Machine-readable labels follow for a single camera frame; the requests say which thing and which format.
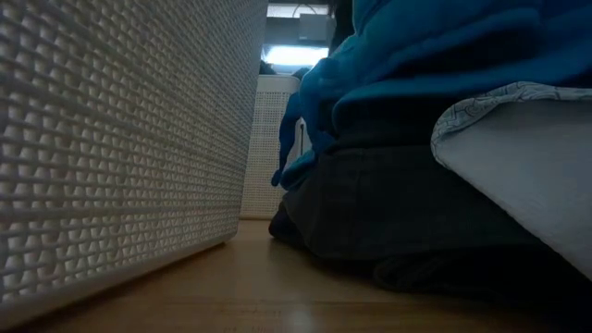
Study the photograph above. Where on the dark grey shirt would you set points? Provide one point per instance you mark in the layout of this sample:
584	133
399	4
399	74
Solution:
393	208

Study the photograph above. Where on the blue fleece cloth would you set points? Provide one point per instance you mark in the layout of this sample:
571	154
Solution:
416	55

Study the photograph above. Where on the light blue patterned cloth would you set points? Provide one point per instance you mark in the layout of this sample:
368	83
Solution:
532	162

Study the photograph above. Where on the white perforated plastic basket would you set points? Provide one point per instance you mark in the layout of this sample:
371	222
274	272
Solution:
263	139
115	152

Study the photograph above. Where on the bright ceiling light panel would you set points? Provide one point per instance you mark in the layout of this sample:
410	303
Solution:
296	55

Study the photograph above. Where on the grey ceiling box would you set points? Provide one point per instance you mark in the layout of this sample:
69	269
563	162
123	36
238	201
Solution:
314	28

